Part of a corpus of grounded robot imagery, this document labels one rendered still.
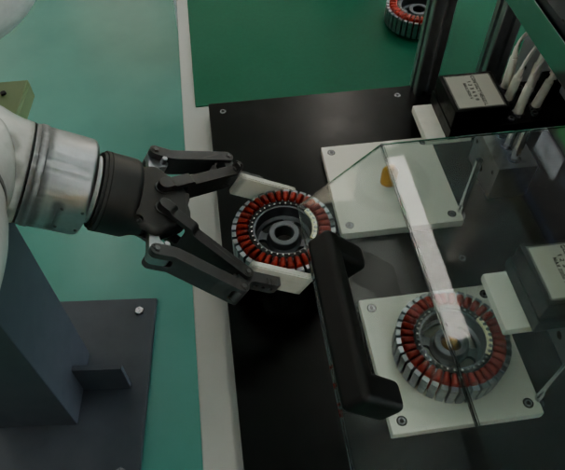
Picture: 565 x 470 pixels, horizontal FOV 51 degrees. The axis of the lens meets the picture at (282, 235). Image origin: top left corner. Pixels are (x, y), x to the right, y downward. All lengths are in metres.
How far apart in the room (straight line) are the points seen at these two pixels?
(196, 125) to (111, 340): 0.79
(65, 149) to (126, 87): 1.70
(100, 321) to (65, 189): 1.09
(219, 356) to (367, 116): 0.41
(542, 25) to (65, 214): 0.46
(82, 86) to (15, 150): 1.75
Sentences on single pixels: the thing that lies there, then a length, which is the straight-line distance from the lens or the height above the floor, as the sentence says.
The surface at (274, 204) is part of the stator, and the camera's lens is 0.65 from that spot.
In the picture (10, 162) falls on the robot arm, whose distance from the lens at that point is 0.51.
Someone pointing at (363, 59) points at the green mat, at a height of 0.75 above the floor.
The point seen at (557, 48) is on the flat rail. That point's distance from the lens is 0.60.
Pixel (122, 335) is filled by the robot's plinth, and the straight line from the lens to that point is 1.56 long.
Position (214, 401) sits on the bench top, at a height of 0.75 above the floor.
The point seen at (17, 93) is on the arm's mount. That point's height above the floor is 0.78.
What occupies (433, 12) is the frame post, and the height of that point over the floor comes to 0.91.
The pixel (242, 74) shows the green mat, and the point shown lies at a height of 0.75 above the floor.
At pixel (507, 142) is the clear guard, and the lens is 0.44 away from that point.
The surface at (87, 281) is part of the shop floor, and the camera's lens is 1.69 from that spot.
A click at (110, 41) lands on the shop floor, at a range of 2.46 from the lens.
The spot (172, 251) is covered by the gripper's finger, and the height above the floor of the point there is 0.92.
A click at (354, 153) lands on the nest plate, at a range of 0.81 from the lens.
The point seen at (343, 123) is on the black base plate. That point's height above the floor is 0.77.
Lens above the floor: 1.35
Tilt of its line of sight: 53 degrees down
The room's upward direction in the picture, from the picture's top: straight up
